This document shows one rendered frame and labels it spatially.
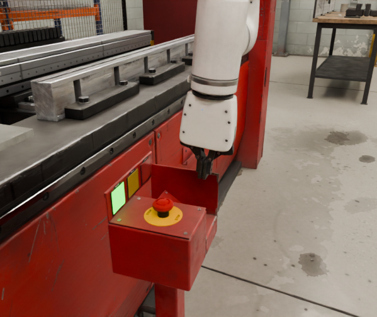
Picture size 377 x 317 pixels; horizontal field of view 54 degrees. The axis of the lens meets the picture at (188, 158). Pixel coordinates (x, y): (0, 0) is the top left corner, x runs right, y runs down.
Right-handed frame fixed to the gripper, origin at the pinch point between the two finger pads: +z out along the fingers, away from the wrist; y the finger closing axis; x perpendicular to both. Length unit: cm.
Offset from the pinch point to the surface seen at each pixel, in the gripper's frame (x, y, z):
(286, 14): 710, -46, 11
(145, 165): 0.8, -13.0, 3.1
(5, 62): 22, -66, -8
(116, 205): -12.3, -12.8, 5.4
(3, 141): -32.5, -16.8, -14.3
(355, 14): 415, 52, -14
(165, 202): -9.8, -4.2, 3.7
